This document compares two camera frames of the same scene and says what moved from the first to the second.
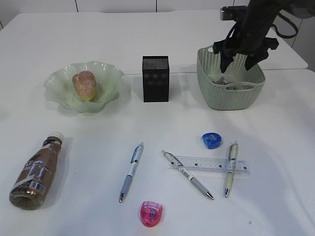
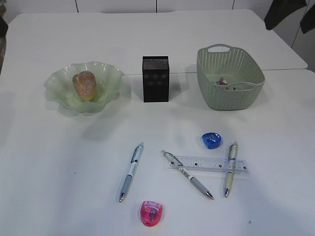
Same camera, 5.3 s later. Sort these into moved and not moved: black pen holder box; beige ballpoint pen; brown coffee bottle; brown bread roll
Moved: brown coffee bottle
Not moved: brown bread roll; beige ballpoint pen; black pen holder box
